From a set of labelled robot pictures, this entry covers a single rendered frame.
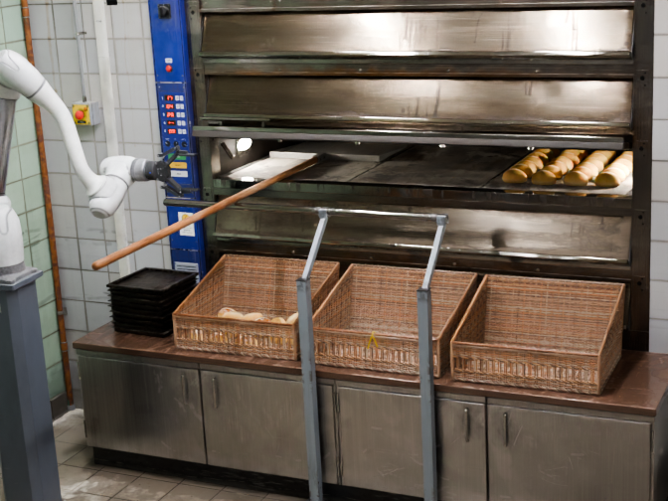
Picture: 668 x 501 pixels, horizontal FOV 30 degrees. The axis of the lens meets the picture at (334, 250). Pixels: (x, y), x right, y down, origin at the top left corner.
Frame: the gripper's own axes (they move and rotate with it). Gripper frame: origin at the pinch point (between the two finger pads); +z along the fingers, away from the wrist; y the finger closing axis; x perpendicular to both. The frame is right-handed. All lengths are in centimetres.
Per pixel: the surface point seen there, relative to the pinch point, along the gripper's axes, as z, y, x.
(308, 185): 21, 16, -55
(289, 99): 15, -19, -55
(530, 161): 106, 10, -91
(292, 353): 34, 72, -6
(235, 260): -14, 51, -51
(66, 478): -69, 134, 11
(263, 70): 3, -32, -55
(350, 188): 40, 17, -55
